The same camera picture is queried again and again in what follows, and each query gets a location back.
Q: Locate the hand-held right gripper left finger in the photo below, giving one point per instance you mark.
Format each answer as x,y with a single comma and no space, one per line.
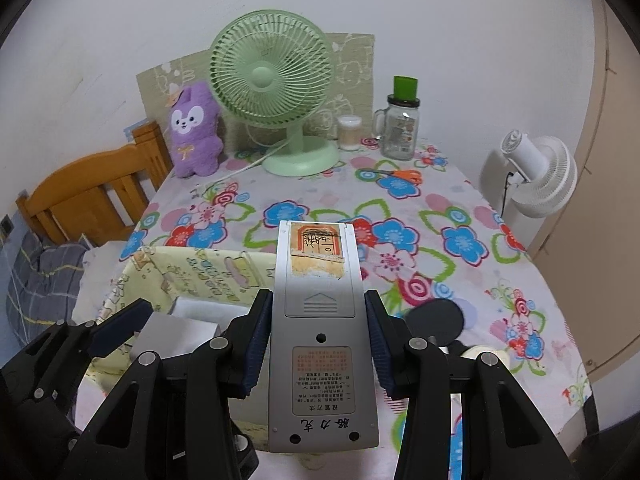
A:
256,340

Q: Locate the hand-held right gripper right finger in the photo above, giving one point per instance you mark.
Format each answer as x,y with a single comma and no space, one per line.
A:
377,345

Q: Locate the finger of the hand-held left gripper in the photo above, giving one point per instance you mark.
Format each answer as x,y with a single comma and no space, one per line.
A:
120,327

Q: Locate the grey remote control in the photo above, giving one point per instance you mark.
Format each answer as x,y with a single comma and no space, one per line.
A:
320,360

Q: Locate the black round lid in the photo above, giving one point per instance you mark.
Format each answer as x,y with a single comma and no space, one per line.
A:
435,317

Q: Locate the yellow fabric storage box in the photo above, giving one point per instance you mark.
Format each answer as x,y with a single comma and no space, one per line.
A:
210,270

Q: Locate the white charger block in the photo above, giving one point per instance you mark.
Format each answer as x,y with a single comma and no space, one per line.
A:
190,330

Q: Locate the white cloth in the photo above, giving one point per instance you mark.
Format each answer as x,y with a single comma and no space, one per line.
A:
102,257

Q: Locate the grey plaid blanket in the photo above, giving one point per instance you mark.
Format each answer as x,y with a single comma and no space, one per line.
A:
40,280

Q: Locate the white tape roll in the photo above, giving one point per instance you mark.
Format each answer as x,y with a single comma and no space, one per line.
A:
492,352

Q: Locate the wooden bed headboard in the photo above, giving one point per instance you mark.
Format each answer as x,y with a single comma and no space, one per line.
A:
85,190

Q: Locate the purple plush toy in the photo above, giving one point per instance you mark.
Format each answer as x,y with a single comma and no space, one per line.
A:
192,130

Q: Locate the cotton swab container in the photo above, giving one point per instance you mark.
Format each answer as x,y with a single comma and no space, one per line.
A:
349,132

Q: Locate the glass jar with green lid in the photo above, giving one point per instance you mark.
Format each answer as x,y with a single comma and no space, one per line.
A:
400,127

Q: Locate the white standing fan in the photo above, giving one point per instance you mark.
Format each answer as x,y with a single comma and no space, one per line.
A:
542,175

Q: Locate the green desk fan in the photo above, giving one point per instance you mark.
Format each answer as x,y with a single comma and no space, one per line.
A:
272,80

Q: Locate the beige patterned board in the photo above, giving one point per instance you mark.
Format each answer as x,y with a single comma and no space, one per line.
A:
355,75

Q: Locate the beige wardrobe door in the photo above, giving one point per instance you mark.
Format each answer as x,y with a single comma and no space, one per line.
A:
600,160

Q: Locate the wall socket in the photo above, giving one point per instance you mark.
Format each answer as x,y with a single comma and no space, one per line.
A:
6,225

